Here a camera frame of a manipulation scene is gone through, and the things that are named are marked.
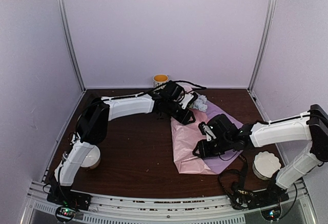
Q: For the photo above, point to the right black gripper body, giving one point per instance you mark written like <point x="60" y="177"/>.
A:
<point x="223" y="145"/>

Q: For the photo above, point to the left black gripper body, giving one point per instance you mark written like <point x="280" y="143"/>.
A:
<point x="182" y="119"/>

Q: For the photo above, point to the purple pink wrapping paper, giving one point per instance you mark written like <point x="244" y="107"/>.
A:
<point x="185" y="138"/>

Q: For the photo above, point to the blue fake flower stem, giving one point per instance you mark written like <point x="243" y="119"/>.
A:
<point x="200" y="104"/>

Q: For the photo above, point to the black lettered ribbon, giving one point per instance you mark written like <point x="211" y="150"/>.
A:
<point x="239" y="196"/>

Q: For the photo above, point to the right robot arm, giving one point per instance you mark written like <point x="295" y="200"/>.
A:
<point x="222" y="135"/>

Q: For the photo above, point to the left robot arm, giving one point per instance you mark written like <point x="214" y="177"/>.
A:
<point x="91" y="129"/>

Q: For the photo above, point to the patterned mug orange inside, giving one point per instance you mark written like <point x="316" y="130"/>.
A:
<point x="160" y="79"/>

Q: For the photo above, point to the white scalloped bowl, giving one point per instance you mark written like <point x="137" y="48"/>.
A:
<point x="265" y="164"/>

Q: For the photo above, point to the white round bowl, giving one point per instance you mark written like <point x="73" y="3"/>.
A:
<point x="92" y="160"/>

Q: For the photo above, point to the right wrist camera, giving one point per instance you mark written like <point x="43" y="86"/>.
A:
<point x="206" y="131"/>

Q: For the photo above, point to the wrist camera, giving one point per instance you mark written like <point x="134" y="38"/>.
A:
<point x="188" y="99"/>
<point x="206" y="131"/>

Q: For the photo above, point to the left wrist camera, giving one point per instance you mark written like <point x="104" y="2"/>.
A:
<point x="188" y="99"/>

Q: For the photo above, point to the front aluminium rail base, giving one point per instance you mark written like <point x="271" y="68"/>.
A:
<point x="217" y="209"/>

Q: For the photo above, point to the right aluminium frame post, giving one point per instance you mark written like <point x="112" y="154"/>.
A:
<point x="263" y="42"/>

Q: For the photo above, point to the aluminium frame post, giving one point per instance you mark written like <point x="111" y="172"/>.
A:
<point x="69" y="44"/>
<point x="263" y="42"/>

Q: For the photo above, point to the left aluminium frame post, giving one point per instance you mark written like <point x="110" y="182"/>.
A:
<point x="69" y="44"/>

